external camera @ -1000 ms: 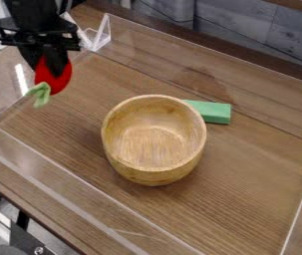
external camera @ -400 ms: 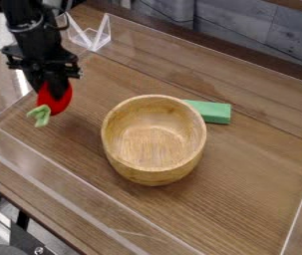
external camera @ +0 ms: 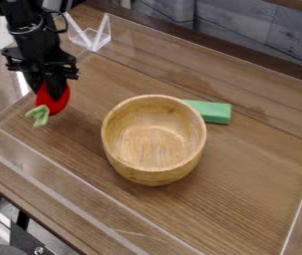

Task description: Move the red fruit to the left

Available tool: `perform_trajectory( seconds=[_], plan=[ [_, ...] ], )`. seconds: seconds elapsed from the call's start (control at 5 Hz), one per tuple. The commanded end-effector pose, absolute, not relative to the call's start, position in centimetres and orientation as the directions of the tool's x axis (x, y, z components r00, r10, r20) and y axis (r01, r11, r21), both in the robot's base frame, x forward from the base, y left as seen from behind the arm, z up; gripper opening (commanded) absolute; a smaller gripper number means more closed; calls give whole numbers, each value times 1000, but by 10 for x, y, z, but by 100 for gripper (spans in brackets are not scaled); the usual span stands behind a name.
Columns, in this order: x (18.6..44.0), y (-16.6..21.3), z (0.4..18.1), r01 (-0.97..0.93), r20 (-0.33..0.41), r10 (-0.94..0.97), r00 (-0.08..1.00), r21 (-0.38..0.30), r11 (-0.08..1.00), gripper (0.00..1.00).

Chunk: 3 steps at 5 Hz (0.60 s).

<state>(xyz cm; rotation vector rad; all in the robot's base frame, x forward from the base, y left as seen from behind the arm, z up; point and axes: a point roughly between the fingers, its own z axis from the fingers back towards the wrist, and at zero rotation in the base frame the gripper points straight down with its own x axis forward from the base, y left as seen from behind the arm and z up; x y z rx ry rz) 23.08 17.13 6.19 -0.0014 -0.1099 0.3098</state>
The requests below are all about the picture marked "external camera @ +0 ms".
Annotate red plush fruit green leaf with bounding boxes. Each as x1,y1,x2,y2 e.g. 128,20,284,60
25,83,70,128

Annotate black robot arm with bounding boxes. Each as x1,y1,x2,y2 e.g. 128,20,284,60
0,0,79,101

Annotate wooden bowl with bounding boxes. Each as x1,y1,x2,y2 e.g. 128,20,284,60
101,95,207,186

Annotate clear acrylic corner bracket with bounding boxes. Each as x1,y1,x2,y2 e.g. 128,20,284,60
64,13,112,52

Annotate green sponge block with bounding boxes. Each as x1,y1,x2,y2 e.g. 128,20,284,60
184,100,231,125

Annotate black metal device base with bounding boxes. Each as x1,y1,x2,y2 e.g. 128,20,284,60
9,222,57,255

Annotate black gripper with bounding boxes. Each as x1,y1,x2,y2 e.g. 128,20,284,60
1,23,79,101

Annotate clear acrylic tray enclosure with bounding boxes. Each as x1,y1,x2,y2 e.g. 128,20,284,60
0,18,302,255

